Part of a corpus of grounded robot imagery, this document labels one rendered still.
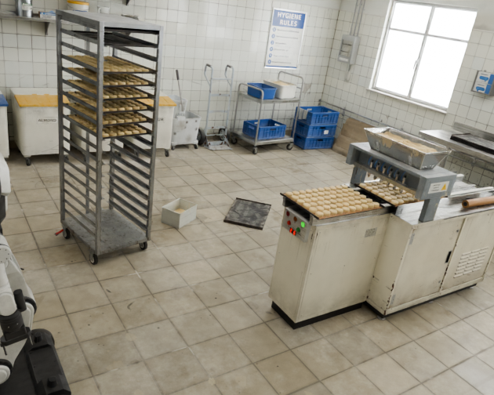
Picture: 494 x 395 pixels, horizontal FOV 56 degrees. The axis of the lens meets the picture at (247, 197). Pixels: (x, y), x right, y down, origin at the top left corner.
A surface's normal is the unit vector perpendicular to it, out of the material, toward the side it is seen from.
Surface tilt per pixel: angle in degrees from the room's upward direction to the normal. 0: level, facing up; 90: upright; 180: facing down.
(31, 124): 92
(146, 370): 0
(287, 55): 90
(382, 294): 90
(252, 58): 90
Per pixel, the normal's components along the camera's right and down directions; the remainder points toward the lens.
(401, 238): -0.84, 0.11
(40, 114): 0.54, 0.41
